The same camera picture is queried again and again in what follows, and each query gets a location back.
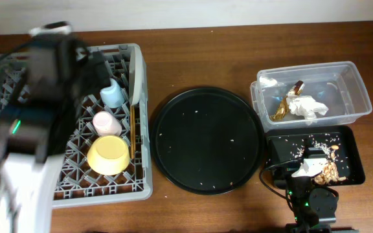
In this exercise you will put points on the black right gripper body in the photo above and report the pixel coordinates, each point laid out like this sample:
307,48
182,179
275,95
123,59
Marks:
287,172

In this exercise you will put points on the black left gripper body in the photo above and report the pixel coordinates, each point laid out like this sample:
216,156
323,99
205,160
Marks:
93,69

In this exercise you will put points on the food scraps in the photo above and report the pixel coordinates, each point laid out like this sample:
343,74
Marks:
288,150

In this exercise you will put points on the gold snack wrapper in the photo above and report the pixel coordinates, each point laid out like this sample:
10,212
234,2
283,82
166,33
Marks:
283,109

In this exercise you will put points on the light blue cup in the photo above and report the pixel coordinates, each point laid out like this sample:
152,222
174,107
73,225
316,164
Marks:
112,96

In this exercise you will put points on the pink cup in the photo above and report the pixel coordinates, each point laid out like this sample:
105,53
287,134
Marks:
106,124

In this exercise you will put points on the grey round plate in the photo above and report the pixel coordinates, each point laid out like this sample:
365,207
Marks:
136,73

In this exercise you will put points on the yellow bowl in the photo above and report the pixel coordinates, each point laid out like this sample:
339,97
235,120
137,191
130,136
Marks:
108,155

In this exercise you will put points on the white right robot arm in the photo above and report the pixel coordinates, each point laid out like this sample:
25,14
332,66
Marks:
313,206

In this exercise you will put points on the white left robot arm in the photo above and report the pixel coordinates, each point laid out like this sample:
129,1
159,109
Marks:
38,120

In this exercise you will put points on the grey dishwasher rack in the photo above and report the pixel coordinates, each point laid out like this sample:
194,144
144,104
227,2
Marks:
78,184

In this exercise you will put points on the black rectangular tray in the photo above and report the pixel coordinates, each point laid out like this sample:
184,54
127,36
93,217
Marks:
356,171

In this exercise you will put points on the clear plastic bin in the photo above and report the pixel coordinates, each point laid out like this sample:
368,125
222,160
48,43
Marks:
338,85

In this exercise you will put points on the small white tissue piece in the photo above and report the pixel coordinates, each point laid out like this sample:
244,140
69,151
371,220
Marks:
266,82

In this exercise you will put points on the round black tray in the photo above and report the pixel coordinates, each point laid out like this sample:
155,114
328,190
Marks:
207,140

